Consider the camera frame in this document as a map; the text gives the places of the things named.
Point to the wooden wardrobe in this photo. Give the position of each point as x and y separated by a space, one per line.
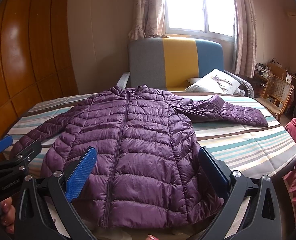
35 58

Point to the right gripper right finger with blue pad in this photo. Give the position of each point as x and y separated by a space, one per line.
232 187

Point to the white deer print pillow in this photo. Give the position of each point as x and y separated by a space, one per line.
216 82

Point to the patterned curtain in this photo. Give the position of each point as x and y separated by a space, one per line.
148 19
246 38

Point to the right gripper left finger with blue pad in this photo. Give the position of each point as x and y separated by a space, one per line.
63 187

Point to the rattan wooden chair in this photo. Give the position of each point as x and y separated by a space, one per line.
276 95

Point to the window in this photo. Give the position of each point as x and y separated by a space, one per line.
213 19

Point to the left patterned curtain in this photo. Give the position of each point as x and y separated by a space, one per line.
148 19

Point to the cluttered desk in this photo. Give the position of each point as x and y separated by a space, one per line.
263 71

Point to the left hand red nails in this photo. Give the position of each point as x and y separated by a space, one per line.
8 215

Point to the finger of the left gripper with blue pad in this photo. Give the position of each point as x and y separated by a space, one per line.
23 158
5 142

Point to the purple quilted down jacket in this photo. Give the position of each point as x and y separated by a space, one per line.
147 173

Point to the right hand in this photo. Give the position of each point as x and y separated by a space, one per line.
151 237

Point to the right patterned curtain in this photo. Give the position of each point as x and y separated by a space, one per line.
246 38

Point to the striped bed sheet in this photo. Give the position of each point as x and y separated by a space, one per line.
254 151

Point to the grey yellow blue sofa chair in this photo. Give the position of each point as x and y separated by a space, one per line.
169 62

